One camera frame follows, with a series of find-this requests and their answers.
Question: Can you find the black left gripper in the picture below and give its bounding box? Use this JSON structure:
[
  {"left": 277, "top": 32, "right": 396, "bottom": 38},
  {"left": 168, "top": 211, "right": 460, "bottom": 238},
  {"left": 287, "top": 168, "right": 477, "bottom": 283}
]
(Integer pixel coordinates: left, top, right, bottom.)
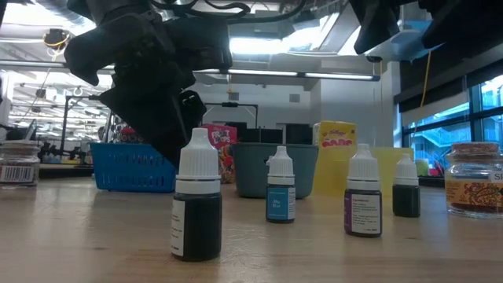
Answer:
[{"left": 64, "top": 11, "right": 233, "bottom": 166}]

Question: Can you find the yellow Corn Pops box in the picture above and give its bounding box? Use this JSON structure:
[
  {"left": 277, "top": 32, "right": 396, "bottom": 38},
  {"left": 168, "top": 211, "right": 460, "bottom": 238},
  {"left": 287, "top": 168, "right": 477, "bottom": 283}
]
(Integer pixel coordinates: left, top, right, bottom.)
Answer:
[{"left": 313, "top": 120, "right": 358, "bottom": 149}]

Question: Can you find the blue-label dropper bottle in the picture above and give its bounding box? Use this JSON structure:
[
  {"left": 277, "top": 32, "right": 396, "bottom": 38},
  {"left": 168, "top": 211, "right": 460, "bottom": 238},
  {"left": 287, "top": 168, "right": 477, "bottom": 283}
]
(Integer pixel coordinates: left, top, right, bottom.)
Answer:
[{"left": 266, "top": 145, "right": 296, "bottom": 225}]

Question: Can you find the blue plastic basket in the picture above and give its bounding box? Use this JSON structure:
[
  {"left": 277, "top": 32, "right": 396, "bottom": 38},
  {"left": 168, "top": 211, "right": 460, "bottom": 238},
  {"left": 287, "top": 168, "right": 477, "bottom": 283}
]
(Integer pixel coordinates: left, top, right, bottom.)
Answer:
[{"left": 89, "top": 141, "right": 178, "bottom": 193}]

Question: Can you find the linear ceiling light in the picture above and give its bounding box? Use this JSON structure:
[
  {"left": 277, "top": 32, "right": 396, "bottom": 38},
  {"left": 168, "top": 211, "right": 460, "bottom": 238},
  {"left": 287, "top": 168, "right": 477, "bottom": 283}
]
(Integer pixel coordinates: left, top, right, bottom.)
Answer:
[{"left": 0, "top": 58, "right": 381, "bottom": 82}]

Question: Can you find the red Froot Loops box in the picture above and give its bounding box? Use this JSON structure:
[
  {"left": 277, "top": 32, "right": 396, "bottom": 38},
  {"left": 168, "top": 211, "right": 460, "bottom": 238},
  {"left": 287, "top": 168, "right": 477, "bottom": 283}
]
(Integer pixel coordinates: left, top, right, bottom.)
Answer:
[{"left": 202, "top": 123, "right": 238, "bottom": 184}]

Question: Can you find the grey plastic bin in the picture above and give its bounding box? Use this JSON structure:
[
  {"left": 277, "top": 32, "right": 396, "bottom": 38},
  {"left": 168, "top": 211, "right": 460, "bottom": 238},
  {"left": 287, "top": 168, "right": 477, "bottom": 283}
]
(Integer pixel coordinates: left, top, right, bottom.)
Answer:
[{"left": 230, "top": 142, "right": 320, "bottom": 200}]

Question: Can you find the pale green container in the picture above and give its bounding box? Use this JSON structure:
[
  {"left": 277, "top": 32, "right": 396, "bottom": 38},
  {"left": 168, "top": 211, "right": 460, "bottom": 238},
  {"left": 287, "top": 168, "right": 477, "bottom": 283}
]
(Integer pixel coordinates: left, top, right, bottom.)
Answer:
[{"left": 415, "top": 158, "right": 430, "bottom": 177}]

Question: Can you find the yellow translucent plastic bin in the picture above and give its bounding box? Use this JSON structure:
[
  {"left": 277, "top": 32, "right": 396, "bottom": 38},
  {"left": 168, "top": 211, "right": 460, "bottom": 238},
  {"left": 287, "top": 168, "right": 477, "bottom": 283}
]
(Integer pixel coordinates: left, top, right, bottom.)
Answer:
[{"left": 312, "top": 145, "right": 414, "bottom": 197}]

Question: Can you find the black dropper bottle white label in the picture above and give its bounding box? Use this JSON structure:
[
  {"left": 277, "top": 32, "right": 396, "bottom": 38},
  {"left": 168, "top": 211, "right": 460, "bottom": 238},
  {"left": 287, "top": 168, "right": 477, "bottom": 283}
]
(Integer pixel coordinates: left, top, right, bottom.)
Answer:
[{"left": 171, "top": 127, "right": 223, "bottom": 263}]

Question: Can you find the glass jar cork lid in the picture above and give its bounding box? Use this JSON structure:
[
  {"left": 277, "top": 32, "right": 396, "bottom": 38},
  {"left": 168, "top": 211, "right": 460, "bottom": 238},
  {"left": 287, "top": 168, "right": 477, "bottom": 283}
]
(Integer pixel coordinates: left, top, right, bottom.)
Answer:
[{"left": 444, "top": 141, "right": 503, "bottom": 220}]

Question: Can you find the dark green dropper bottle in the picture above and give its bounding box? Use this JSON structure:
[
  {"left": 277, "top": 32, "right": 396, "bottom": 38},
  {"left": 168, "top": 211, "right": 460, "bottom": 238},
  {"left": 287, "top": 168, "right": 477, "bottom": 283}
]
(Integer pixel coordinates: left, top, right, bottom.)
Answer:
[{"left": 391, "top": 153, "right": 421, "bottom": 219}]

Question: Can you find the purple-label dropper bottle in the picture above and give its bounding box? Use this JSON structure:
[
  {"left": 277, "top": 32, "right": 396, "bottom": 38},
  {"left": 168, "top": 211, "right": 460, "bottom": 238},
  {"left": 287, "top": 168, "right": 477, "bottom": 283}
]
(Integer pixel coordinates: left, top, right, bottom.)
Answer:
[{"left": 343, "top": 143, "right": 383, "bottom": 239}]

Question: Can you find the black metal rig frame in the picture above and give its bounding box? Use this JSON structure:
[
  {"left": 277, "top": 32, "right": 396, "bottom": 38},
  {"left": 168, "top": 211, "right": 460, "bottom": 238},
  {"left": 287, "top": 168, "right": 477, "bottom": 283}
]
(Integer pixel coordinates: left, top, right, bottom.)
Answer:
[
  {"left": 61, "top": 94, "right": 115, "bottom": 162},
  {"left": 204, "top": 101, "right": 259, "bottom": 129}
]

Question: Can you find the orange hanging cord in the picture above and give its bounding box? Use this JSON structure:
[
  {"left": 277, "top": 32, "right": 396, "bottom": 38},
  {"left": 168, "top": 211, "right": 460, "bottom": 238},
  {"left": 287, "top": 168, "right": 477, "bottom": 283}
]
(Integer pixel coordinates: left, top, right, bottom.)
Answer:
[{"left": 420, "top": 49, "right": 432, "bottom": 109}]

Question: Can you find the ceiling device yellow cable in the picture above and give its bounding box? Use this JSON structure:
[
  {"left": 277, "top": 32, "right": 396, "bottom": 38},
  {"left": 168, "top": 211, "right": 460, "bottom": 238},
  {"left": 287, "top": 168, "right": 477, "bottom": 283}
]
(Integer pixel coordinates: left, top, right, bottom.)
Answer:
[{"left": 42, "top": 28, "right": 72, "bottom": 52}]

